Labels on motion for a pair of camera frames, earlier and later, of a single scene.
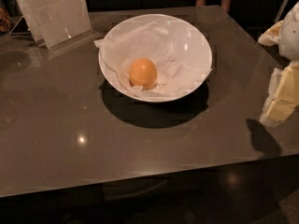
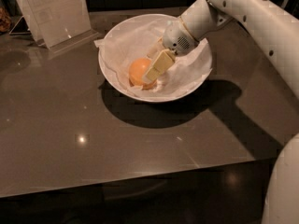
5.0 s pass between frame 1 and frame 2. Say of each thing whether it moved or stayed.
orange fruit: stayed
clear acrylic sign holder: stayed
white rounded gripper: moved
